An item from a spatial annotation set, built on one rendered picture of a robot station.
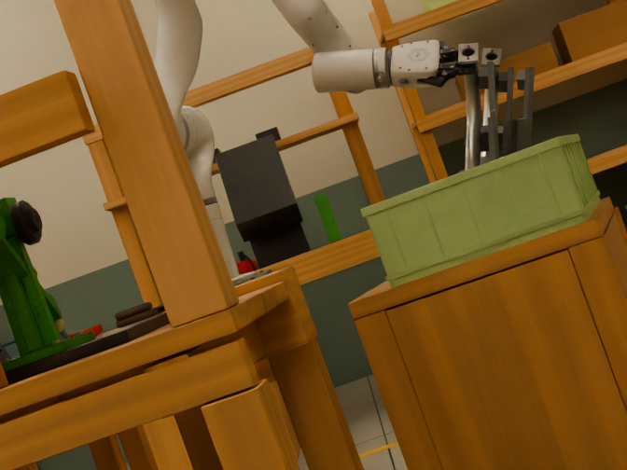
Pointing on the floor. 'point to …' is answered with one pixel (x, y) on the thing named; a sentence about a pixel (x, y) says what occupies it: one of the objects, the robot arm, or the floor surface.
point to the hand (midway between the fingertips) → (466, 62)
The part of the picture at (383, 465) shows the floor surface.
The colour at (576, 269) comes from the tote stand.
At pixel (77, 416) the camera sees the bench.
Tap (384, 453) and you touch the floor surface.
